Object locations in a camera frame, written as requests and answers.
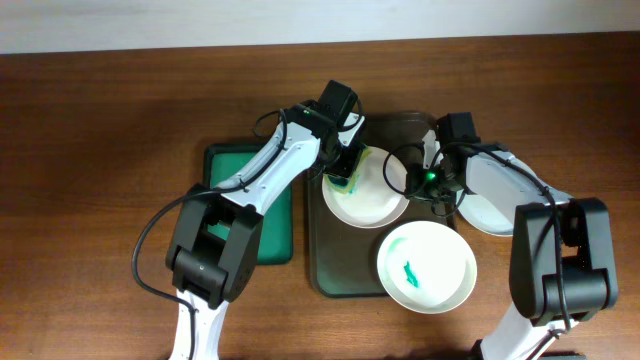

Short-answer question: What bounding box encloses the grey plate with green stain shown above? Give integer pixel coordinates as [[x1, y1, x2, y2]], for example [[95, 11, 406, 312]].
[[455, 152, 546, 238]]

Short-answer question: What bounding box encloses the pink-white plate with stain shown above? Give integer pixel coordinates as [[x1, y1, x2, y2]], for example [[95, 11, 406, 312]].
[[321, 147, 409, 229]]

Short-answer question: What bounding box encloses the green yellow sponge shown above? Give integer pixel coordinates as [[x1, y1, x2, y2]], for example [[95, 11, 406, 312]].
[[324, 143, 371, 193]]

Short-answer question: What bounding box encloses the white plate with green stain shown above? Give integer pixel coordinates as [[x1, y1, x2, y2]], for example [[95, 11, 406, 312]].
[[376, 221, 477, 314]]

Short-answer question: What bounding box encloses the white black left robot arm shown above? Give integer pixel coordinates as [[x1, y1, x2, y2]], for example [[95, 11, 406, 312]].
[[165, 80, 364, 359]]

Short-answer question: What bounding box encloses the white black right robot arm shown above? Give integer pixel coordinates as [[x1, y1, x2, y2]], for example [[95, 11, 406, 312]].
[[402, 113, 619, 360]]

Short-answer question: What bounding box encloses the large brown tray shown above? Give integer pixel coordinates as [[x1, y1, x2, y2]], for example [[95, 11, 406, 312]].
[[305, 111, 456, 298]]

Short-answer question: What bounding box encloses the small green tray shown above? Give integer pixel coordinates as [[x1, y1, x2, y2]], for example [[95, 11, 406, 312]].
[[203, 143, 294, 265]]

